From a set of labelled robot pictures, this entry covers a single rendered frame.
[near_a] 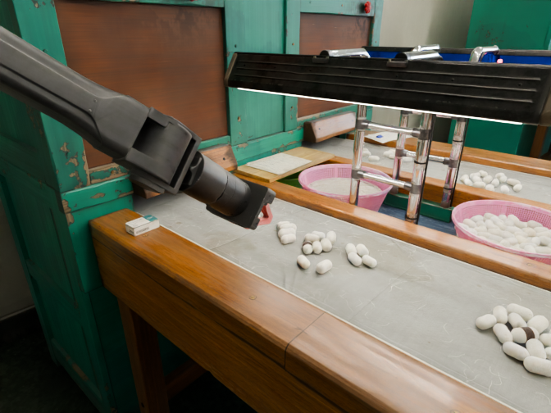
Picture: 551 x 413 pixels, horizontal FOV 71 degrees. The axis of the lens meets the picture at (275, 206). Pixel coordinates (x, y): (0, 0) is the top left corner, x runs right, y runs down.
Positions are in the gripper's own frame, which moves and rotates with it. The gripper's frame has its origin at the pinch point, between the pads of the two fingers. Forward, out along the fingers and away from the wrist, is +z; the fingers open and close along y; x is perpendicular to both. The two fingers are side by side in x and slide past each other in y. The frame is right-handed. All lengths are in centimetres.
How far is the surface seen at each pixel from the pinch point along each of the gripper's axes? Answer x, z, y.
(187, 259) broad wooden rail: 12.7, 0.0, 13.2
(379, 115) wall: -126, 199, 101
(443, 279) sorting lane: -3.9, 24.5, -23.6
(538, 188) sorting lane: -45, 74, -27
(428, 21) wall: -213, 200, 95
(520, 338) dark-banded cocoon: 1.2, 16.3, -37.8
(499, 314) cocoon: -1.1, 18.3, -34.3
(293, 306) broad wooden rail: 11.0, 2.2, -10.1
